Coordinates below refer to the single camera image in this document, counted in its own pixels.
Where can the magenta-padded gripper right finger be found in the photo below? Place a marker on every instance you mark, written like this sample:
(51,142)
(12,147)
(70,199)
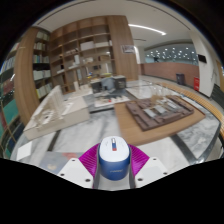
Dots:
(150,171)

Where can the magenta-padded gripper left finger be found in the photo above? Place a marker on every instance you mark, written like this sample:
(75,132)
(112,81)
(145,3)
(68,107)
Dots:
(75,171)

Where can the white and blue computer mouse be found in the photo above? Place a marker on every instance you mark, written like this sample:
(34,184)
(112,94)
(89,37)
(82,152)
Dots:
(114,156)

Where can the blue-grey printed mouse pad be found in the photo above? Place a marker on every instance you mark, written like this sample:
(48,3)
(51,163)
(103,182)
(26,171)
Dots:
(55,162)

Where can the wooden model base board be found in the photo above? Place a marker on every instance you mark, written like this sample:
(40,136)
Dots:
(133,131)

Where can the white paper sheet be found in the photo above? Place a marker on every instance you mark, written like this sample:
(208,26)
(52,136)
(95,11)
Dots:
(24,150)

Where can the white architectural model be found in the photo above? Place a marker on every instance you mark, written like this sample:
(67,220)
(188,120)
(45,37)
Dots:
(55,115)

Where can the brown architectural model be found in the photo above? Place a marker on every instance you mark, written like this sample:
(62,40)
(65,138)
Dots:
(158,111)

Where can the flat white model board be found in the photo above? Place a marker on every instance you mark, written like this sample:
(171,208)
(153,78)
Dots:
(111,101)

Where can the clear acrylic model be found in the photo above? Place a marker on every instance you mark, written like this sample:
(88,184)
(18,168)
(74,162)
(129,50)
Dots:
(148,89)

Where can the grey architectural model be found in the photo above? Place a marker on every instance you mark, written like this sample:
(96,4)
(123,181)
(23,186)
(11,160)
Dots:
(108,83)

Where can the dark trash bin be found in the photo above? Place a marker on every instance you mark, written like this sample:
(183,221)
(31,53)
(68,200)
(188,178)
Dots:
(180,78)

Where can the red floor sign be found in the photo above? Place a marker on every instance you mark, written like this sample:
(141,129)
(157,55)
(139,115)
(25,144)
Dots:
(196,83)

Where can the book-filled shelf unit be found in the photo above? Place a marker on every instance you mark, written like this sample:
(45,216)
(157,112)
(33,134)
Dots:
(40,66)

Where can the group of round ceiling lights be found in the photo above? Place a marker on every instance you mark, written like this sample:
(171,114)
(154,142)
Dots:
(173,52)

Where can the large wooden shelf unit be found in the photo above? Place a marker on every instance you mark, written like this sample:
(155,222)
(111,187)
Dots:
(90,50)

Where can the long ceiling light strip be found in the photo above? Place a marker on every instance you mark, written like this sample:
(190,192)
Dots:
(146,29)

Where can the black wall screen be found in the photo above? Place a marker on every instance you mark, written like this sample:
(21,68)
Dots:
(202,58)

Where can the framed wall picture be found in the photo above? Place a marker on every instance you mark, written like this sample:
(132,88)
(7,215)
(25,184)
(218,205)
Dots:
(127,49)

